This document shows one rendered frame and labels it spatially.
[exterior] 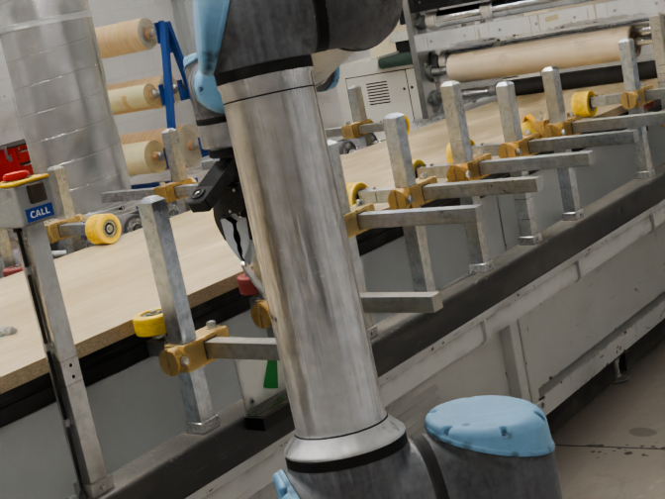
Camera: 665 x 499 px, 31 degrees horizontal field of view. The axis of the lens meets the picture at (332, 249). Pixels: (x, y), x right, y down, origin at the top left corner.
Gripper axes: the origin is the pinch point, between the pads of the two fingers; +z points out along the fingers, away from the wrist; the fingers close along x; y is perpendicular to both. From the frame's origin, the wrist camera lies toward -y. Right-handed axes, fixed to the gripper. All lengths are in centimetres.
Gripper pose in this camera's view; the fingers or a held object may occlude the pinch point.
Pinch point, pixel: (243, 259)
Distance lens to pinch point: 212.1
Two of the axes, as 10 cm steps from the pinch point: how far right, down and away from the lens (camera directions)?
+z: 1.9, 9.6, 2.0
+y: 5.9, -2.7, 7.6
